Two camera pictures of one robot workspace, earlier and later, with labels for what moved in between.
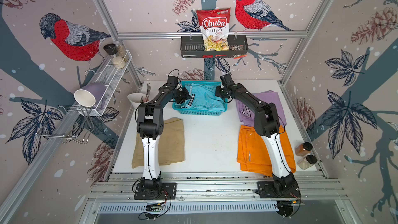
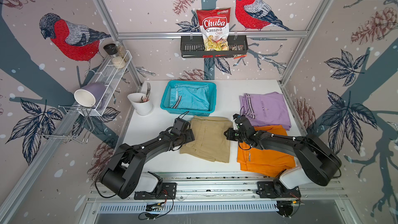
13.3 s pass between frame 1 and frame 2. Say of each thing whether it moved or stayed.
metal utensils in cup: stayed
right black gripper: moved
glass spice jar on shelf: stayed
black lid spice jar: stayed
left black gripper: moved
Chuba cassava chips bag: stayed
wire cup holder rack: stayed
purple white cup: stayed
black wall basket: stayed
